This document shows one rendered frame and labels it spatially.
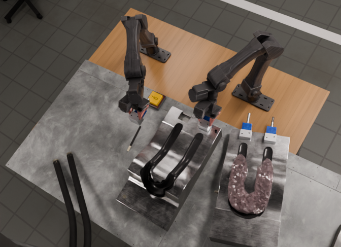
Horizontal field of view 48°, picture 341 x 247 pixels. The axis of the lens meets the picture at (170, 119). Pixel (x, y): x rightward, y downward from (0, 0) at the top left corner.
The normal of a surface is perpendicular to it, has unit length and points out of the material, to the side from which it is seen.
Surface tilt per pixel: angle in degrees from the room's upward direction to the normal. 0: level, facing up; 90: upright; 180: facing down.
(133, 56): 12
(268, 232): 0
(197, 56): 0
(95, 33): 0
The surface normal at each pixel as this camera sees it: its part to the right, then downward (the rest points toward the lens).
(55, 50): -0.15, -0.43
